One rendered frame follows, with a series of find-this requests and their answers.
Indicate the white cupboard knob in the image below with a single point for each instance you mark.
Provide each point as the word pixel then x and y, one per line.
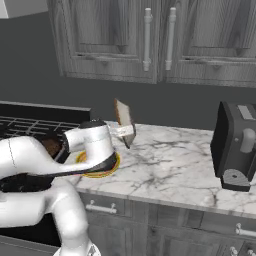
pixel 252 253
pixel 234 251

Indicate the black hob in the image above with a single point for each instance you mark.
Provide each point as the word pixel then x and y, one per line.
pixel 36 115

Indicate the grey wall cupboard door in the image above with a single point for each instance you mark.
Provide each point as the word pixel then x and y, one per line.
pixel 106 36
pixel 213 36

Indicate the grey base cupboard door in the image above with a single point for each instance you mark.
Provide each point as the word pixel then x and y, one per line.
pixel 186 241
pixel 116 236

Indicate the black coffee machine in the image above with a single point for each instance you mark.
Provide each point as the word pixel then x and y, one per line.
pixel 233 146

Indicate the black oven front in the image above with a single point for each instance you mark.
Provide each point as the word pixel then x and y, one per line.
pixel 36 233

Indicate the pale grey extractor hood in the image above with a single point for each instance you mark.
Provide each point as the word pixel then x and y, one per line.
pixel 20 6

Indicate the brown round thing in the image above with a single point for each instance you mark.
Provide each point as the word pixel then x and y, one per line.
pixel 52 146

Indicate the grey drawer front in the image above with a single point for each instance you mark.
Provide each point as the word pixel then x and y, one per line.
pixel 115 202
pixel 220 225

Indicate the grey fixed cupboard panel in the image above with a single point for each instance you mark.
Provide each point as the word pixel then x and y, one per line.
pixel 173 215

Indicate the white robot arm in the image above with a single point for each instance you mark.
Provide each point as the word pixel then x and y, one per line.
pixel 30 156

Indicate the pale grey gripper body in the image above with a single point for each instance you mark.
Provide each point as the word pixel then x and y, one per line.
pixel 124 113

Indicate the yellow-rimmed plate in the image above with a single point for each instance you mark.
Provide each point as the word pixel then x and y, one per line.
pixel 99 174

